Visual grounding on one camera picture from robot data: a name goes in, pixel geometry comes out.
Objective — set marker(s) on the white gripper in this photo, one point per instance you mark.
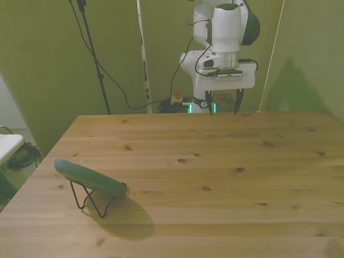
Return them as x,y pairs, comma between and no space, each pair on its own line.
228,84

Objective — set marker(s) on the green round plate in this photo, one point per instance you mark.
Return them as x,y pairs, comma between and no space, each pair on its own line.
90,178

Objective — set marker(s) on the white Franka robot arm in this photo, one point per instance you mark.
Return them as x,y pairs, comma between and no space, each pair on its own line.
225,29

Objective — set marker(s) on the red emergency stop button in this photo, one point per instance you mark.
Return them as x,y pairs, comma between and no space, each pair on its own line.
177,97

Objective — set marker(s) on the white vertical strip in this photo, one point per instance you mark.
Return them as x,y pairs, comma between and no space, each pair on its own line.
144,59

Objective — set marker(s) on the black tripod stand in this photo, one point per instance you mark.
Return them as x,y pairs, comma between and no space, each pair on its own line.
94,53

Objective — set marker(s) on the dark bag on floor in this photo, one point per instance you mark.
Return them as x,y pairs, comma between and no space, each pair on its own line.
22,157

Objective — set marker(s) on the white side table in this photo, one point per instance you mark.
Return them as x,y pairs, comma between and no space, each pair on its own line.
8,146

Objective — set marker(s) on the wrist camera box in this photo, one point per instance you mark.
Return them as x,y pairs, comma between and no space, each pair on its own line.
228,74

